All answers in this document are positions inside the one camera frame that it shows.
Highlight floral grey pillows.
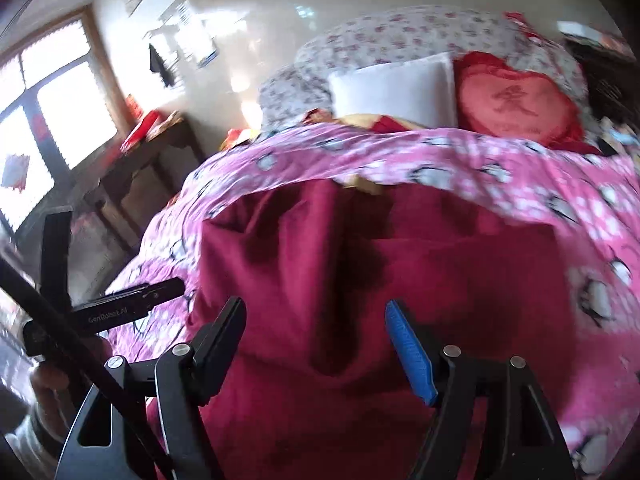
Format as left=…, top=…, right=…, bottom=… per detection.
left=257, top=5, right=591, bottom=133

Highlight black cable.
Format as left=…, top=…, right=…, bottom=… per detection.
left=0, top=252, right=171, bottom=480

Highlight dark red fleece garment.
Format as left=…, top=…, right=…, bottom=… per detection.
left=187, top=177, right=566, bottom=480

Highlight dark wooden side table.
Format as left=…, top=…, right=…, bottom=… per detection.
left=82, top=115, right=206, bottom=251

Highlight pink penguin print blanket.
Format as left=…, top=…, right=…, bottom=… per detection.
left=102, top=122, right=640, bottom=480

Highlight red yellow cloth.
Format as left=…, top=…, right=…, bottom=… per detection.
left=220, top=107, right=436, bottom=151

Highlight carved wooden headboard shelf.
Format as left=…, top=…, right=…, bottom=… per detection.
left=560, top=35, right=640, bottom=156

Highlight pile of colourful packets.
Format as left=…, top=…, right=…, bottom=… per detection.
left=557, top=20, right=640, bottom=51

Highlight red shiny wrapped package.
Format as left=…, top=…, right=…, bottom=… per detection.
left=502, top=10, right=543, bottom=43

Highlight person's left hand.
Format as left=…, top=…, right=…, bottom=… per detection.
left=31, top=337, right=113, bottom=438

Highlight dark hanging cloth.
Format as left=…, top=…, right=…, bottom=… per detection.
left=148, top=42, right=173, bottom=88

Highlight red flat box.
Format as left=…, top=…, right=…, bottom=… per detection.
left=120, top=110, right=166, bottom=151

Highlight pile of small colourful clothes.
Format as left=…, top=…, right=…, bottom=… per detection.
left=597, top=115, right=640, bottom=156

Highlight white pillow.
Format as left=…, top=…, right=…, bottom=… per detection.
left=327, top=52, right=458, bottom=128

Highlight red heart-shaped cushion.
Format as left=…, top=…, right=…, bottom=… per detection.
left=454, top=51, right=588, bottom=148

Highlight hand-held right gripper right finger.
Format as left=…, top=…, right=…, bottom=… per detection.
left=384, top=300, right=581, bottom=480

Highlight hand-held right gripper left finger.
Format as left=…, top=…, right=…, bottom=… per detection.
left=55, top=296, right=248, bottom=480

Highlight wooden framed window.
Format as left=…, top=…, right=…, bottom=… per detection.
left=0, top=5, right=131, bottom=233

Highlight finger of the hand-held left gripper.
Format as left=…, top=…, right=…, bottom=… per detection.
left=42, top=206, right=75, bottom=311
left=106, top=277, right=186, bottom=307

